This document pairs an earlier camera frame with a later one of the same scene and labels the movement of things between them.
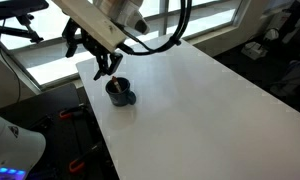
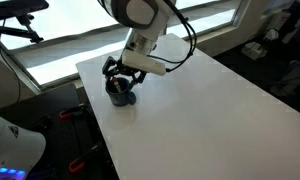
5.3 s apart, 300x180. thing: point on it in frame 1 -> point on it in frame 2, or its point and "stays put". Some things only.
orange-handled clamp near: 77,164 stays put
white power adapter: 253,50 stays put
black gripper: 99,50 -> 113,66
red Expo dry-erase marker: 115,81 stays put
